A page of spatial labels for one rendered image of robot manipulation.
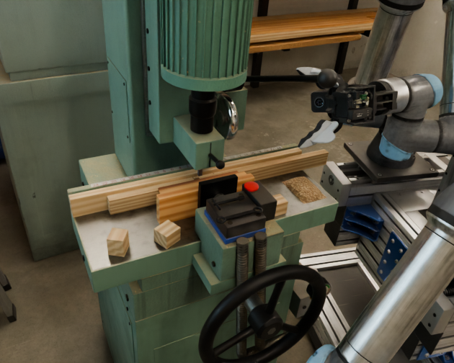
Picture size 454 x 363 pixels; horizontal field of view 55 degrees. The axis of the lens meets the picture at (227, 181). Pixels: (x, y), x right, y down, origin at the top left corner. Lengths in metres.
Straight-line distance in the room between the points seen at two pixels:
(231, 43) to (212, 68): 0.06
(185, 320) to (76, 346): 0.87
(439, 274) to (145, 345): 0.69
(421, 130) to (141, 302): 0.72
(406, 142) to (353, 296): 0.94
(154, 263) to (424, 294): 0.51
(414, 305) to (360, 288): 1.18
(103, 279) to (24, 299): 1.22
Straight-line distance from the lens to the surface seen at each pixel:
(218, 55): 0.83
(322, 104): 0.98
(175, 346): 1.17
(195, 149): 0.94
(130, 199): 1.00
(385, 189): 1.52
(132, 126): 1.13
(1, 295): 1.95
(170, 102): 1.02
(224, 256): 0.85
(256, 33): 3.37
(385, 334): 0.75
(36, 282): 2.17
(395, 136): 1.05
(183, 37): 0.83
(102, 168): 1.36
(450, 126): 1.10
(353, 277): 1.94
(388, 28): 1.24
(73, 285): 2.12
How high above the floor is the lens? 1.53
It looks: 35 degrees down
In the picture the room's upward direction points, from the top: 5 degrees clockwise
